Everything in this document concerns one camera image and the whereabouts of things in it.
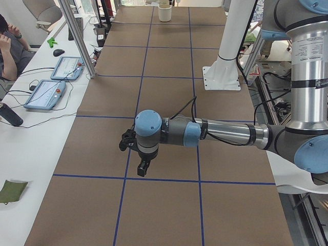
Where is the blue teach pendant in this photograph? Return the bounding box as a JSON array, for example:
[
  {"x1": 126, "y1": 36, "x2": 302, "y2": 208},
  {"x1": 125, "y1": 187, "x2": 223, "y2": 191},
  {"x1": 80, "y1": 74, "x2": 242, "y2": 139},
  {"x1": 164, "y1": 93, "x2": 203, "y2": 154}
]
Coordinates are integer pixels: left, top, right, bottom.
[
  {"x1": 23, "y1": 80, "x2": 66, "y2": 110},
  {"x1": 50, "y1": 56, "x2": 84, "y2": 81}
]

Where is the near blue teach pendant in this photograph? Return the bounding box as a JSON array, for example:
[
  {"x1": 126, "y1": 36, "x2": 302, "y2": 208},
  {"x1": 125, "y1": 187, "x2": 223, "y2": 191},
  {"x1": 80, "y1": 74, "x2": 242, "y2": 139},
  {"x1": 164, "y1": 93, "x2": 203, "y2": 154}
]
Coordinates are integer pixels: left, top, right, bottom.
[{"x1": 23, "y1": 80, "x2": 66, "y2": 110}]

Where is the far blue teach pendant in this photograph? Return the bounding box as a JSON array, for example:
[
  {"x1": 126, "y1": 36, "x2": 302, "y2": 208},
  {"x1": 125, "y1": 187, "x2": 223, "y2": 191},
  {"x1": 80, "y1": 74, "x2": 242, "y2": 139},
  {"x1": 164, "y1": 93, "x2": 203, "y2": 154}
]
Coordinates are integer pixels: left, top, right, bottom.
[{"x1": 50, "y1": 56, "x2": 84, "y2": 81}]

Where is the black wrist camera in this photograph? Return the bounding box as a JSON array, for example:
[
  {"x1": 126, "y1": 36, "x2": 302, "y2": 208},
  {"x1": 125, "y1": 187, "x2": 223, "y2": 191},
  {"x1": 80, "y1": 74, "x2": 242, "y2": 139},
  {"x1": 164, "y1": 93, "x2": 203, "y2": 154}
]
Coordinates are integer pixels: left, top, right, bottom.
[{"x1": 119, "y1": 129, "x2": 138, "y2": 152}]

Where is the seated person in grey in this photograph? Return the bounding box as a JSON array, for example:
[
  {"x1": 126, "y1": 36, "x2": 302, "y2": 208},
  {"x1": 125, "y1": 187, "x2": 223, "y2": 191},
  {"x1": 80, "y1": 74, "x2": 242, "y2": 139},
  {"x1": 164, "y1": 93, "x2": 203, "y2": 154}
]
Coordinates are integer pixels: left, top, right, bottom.
[{"x1": 1, "y1": 15, "x2": 35, "y2": 81}]

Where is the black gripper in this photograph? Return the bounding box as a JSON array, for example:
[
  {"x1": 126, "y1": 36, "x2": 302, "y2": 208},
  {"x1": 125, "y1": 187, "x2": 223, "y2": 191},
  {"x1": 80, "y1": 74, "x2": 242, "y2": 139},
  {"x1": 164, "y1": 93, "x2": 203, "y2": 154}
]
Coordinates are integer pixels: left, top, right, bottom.
[{"x1": 136, "y1": 144, "x2": 158, "y2": 177}]

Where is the black keyboard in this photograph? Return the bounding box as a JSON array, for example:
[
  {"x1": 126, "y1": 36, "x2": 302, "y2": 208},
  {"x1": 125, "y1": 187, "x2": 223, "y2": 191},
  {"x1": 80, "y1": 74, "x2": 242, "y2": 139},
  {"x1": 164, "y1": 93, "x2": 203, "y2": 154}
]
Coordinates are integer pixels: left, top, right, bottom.
[{"x1": 68, "y1": 17, "x2": 84, "y2": 41}]

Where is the brown paper table cover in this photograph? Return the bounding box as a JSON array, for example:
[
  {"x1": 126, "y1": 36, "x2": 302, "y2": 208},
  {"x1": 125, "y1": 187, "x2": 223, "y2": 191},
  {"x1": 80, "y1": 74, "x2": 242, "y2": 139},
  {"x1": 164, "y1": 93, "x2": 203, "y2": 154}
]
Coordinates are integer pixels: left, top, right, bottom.
[{"x1": 26, "y1": 7, "x2": 293, "y2": 245}]

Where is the green cloth pouch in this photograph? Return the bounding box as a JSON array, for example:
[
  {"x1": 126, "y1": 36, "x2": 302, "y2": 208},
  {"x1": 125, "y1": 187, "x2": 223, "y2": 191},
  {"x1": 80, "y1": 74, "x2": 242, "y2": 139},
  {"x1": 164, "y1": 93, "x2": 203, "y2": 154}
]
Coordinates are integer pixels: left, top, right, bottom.
[{"x1": 1, "y1": 180, "x2": 28, "y2": 204}]

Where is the white camera mast with base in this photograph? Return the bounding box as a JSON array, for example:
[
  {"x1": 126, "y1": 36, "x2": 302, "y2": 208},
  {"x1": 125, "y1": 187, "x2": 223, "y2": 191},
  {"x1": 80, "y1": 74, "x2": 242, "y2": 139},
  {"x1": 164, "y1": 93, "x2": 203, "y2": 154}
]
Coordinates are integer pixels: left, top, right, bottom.
[{"x1": 202, "y1": 0, "x2": 257, "y2": 91}]

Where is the grey office chair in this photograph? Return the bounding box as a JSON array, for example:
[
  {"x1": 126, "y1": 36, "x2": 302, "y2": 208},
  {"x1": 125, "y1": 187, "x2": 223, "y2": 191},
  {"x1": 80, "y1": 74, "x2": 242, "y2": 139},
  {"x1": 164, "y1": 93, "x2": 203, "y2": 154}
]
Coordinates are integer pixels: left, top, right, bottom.
[{"x1": 23, "y1": 0, "x2": 63, "y2": 34}]

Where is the black water bottle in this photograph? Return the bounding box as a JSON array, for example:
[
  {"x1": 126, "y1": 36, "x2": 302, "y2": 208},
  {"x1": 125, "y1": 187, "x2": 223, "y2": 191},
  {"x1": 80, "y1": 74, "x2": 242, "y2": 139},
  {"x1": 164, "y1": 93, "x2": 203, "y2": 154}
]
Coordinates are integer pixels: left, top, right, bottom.
[{"x1": 0, "y1": 102, "x2": 24, "y2": 127}]

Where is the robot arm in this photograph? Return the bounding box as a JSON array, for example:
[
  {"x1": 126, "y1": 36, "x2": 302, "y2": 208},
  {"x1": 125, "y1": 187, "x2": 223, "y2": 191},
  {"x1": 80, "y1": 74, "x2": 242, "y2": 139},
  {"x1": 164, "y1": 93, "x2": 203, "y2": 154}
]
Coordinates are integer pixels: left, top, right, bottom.
[{"x1": 133, "y1": 1, "x2": 327, "y2": 176}]

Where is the green plastic toy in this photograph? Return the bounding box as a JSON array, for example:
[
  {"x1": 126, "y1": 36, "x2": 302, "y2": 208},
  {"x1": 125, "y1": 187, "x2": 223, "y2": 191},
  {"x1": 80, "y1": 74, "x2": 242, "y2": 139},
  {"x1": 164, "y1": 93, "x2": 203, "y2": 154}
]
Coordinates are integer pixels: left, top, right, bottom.
[{"x1": 47, "y1": 37, "x2": 57, "y2": 48}]

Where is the black computer mouse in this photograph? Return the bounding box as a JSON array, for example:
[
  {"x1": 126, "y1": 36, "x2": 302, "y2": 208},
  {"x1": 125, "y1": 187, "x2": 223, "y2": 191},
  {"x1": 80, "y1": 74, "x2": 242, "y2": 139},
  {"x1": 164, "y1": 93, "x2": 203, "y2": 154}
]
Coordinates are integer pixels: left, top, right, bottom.
[{"x1": 53, "y1": 49, "x2": 65, "y2": 57}]

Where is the aluminium frame post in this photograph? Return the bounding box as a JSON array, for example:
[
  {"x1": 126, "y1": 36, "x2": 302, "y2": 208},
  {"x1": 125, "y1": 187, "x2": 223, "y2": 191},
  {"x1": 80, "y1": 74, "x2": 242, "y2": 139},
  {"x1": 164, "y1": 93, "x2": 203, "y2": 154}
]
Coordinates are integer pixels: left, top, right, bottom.
[{"x1": 58, "y1": 0, "x2": 96, "y2": 78}]

